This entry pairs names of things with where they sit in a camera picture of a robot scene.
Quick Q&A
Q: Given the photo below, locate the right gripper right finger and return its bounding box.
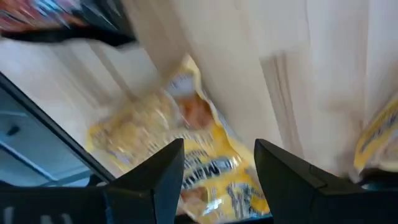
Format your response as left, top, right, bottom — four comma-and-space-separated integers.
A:
253, 138, 363, 224

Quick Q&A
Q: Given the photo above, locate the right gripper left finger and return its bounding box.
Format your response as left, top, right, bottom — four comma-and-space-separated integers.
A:
104, 138, 186, 224

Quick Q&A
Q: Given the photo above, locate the yellow Maruchan ramen pack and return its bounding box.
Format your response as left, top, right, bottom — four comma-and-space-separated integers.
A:
85, 54, 271, 224
353, 99, 398, 175

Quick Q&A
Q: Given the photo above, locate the black Fire Noodle pack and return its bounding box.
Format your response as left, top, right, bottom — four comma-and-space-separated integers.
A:
0, 0, 137, 47

